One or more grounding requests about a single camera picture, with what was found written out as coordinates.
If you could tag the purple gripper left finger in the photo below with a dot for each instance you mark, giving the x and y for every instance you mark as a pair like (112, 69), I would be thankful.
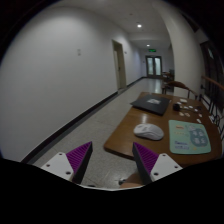
(70, 166)

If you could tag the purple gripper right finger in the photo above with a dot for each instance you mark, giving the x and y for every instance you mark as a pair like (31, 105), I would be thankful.
(152, 166)

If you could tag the white computer mouse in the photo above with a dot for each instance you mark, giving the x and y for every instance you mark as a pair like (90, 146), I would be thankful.
(149, 131)

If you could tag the teal mouse pad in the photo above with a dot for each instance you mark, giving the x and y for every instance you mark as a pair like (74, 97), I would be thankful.
(188, 138)

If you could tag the black laptop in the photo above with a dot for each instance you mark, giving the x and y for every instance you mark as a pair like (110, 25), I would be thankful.
(152, 103)

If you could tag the small black cup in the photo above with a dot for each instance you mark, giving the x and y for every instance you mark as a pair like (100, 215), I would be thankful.
(176, 107)

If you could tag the wooden chair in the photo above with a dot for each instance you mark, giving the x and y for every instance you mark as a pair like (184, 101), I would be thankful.
(180, 85)

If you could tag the wooden side door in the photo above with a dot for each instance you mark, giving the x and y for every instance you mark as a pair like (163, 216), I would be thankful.
(119, 64)

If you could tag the wooden handrail with railing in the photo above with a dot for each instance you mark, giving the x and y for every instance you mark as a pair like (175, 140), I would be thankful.
(212, 95)

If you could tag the double glass door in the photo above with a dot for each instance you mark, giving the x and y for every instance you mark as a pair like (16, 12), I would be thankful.
(154, 66)

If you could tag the green exit sign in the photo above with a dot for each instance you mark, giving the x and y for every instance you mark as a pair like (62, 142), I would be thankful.
(152, 50)

